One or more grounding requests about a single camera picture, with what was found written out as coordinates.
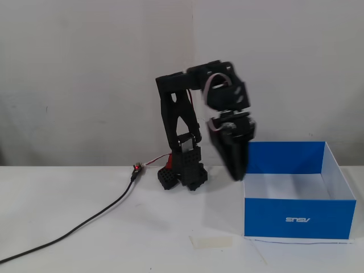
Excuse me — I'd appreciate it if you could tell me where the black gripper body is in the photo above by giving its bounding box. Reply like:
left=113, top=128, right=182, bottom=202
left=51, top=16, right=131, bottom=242
left=210, top=110, right=257, bottom=144

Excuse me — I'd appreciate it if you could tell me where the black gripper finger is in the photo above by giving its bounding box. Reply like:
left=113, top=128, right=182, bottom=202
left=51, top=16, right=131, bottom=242
left=208, top=120, right=239, bottom=182
left=237, top=142, right=251, bottom=182

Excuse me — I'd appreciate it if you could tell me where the blue and white cardboard box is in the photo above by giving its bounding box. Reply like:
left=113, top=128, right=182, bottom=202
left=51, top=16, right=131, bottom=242
left=243, top=141, right=357, bottom=240

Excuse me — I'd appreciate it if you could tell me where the clear tape piece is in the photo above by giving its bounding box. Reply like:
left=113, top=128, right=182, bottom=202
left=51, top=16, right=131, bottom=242
left=189, top=235, right=234, bottom=250

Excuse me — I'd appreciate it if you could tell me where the small controller board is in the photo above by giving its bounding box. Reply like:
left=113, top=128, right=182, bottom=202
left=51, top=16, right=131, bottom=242
left=131, top=162, right=144, bottom=180

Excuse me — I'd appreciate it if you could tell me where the white servo wire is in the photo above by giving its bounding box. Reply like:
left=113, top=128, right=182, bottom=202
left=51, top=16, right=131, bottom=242
left=202, top=72, right=233, bottom=107

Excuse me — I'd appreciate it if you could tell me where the red and white wire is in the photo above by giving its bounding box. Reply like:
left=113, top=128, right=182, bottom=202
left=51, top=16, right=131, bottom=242
left=142, top=153, right=171, bottom=167

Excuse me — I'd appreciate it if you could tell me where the black power cable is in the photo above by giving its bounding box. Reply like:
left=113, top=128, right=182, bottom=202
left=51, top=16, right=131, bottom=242
left=0, top=172, right=138, bottom=264

